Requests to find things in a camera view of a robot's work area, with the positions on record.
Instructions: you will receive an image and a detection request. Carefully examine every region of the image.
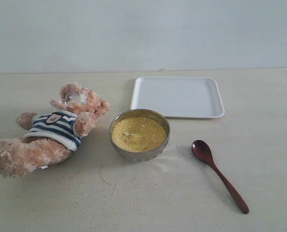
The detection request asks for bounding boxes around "dark red wooden spoon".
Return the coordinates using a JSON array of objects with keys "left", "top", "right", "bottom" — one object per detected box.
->
[{"left": 191, "top": 140, "right": 249, "bottom": 214}]

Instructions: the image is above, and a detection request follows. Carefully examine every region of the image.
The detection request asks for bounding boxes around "teddy bear striped sweater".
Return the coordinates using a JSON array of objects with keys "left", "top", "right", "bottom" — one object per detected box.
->
[{"left": 0, "top": 83, "right": 110, "bottom": 177}]

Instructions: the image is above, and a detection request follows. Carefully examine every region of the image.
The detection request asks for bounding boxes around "metal bowl of millet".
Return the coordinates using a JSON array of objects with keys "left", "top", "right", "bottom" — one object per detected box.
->
[{"left": 109, "top": 109, "right": 171, "bottom": 162}]

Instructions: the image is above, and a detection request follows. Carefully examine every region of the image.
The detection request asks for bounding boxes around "white rectangular tray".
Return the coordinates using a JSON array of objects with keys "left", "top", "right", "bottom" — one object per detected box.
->
[{"left": 130, "top": 76, "right": 225, "bottom": 118}]

